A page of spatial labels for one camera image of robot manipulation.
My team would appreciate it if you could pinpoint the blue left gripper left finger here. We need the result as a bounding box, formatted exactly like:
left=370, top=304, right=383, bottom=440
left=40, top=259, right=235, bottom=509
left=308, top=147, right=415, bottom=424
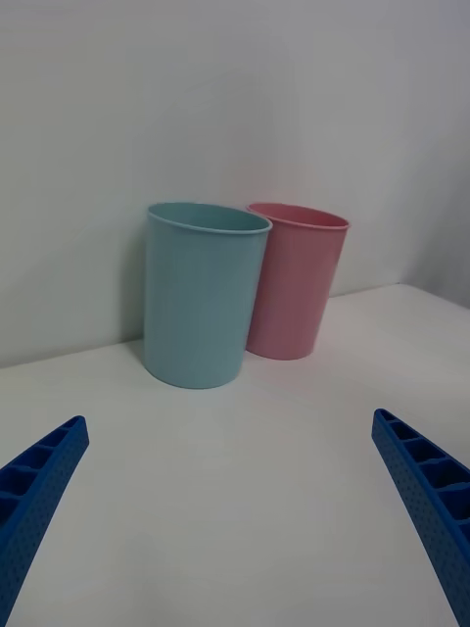
left=0, top=414, right=91, bottom=627

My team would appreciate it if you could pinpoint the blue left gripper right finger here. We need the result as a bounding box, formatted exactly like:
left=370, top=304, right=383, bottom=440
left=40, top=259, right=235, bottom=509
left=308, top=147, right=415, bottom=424
left=370, top=408, right=470, bottom=627

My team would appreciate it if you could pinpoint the pale blue plastic bin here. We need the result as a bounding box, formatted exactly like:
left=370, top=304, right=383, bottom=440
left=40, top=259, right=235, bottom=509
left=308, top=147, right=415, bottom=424
left=143, top=200, right=273, bottom=391

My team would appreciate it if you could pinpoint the pink plastic bin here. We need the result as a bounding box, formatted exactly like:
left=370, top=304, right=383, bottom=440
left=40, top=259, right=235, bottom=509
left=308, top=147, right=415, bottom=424
left=244, top=202, right=351, bottom=362

